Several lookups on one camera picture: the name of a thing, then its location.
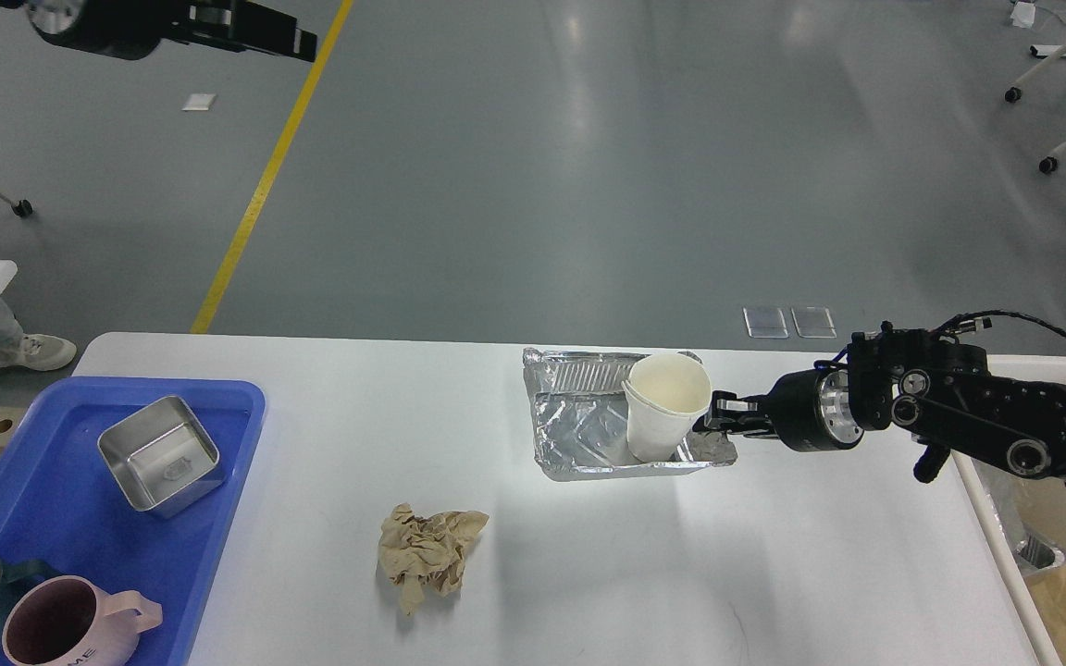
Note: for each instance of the pink ceramic mug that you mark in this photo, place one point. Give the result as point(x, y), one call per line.
point(68, 620)

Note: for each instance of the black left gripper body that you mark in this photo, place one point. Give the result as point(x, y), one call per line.
point(127, 30)

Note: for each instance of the white paper cup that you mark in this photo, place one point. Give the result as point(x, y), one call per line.
point(666, 394)

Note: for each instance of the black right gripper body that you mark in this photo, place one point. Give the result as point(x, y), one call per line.
point(810, 412)

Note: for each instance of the white sneaker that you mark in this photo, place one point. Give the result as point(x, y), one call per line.
point(38, 353)

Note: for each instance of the stainless steel rectangular container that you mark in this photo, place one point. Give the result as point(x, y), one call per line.
point(162, 458)

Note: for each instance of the white plastic bin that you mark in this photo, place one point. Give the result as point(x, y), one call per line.
point(1025, 525)

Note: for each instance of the clear floor plate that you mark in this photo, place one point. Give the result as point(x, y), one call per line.
point(813, 322)
point(765, 322)

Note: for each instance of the aluminium foil tray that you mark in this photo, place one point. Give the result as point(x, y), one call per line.
point(579, 416)

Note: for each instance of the white paper on floor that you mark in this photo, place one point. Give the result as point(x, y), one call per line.
point(199, 102)

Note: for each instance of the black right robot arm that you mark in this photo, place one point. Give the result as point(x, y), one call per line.
point(924, 380)

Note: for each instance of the left clear floor plate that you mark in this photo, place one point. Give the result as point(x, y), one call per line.
point(765, 322)

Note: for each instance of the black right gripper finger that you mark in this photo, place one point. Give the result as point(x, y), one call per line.
point(731, 414)

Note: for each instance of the brown paper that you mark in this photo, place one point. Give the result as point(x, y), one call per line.
point(418, 554)

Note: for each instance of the right clear floor plate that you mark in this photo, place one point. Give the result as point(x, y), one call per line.
point(813, 322)

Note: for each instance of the blue plastic tray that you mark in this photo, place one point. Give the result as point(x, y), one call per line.
point(59, 503)

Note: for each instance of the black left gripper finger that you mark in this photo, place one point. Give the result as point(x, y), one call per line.
point(238, 26)

